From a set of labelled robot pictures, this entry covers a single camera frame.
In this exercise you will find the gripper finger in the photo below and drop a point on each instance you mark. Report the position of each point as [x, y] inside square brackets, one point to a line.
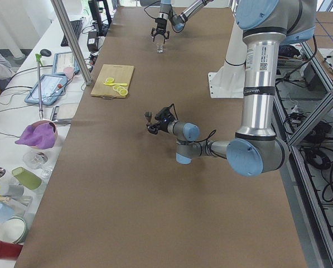
[152, 129]
[166, 36]
[151, 123]
[153, 34]

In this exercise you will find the steel jigger measuring cup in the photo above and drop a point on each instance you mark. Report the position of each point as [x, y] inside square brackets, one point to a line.
[148, 116]

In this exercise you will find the clear glass cup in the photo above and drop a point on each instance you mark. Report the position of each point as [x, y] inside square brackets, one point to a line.
[159, 47]

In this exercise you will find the green plastic cup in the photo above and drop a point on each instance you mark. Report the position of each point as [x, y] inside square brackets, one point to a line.
[27, 178]

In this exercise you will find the grey cup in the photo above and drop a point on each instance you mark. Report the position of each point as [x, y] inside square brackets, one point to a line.
[9, 190]

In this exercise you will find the light blue cup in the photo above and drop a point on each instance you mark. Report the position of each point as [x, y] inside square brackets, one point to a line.
[6, 212]

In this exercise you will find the red cylinder cup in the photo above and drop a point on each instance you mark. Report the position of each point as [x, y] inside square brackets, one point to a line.
[9, 251]

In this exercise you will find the black monitor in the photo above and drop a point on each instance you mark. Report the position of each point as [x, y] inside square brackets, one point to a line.
[100, 26]

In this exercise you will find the bamboo cutting board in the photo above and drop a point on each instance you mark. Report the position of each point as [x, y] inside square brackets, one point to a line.
[120, 73]

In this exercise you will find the lemon slice pair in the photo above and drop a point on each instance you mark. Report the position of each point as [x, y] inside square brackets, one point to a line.
[109, 80]

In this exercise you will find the black power adapter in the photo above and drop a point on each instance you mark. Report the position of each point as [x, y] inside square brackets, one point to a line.
[93, 41]

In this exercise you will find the kitchen scale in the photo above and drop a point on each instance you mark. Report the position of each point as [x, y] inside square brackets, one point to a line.
[64, 113]

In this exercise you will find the far teach pendant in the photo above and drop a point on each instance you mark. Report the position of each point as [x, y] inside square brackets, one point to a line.
[63, 60]

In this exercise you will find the teach pendant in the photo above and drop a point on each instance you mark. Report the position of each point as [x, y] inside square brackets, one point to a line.
[52, 88]
[63, 60]

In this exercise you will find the pink bowl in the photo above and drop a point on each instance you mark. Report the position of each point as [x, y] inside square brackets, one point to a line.
[44, 135]

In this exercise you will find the near teach pendant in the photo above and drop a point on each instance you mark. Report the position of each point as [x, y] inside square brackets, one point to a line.
[52, 88]

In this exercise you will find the purple cloth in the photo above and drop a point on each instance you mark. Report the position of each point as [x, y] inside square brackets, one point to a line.
[25, 138]

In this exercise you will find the computer mouse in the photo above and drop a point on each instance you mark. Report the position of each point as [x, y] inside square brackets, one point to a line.
[45, 52]

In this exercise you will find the wine glass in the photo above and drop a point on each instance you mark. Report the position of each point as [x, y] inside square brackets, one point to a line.
[38, 160]

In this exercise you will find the white green bowl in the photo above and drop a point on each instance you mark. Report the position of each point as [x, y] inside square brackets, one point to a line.
[14, 230]

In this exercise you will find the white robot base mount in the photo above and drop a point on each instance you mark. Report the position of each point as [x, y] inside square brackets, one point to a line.
[228, 81]

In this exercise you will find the aluminium frame post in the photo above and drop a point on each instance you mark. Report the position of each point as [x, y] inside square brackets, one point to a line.
[68, 31]

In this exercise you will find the green handled grabber stick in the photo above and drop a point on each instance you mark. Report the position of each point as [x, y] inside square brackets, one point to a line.
[40, 102]

